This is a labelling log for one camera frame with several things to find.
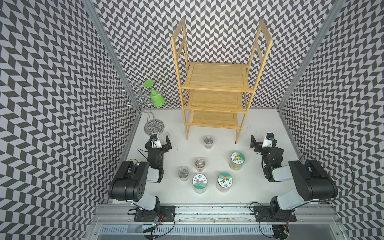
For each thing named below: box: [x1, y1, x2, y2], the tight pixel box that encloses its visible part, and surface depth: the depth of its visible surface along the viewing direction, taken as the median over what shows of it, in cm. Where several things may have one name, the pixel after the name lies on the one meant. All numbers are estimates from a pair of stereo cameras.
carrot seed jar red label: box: [217, 172, 233, 189], surface depth 77 cm
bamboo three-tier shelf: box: [171, 17, 273, 144], surface depth 80 cm
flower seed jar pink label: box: [192, 173, 208, 190], surface depth 77 cm
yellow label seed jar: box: [229, 151, 246, 171], surface depth 86 cm
